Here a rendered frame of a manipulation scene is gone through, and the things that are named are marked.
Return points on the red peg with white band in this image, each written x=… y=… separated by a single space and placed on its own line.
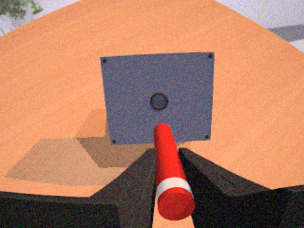
x=174 y=196

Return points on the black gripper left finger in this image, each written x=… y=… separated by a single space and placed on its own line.
x=126 y=202

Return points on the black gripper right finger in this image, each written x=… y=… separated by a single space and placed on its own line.
x=225 y=200

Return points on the grey flat panel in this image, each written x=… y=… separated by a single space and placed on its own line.
x=145 y=90

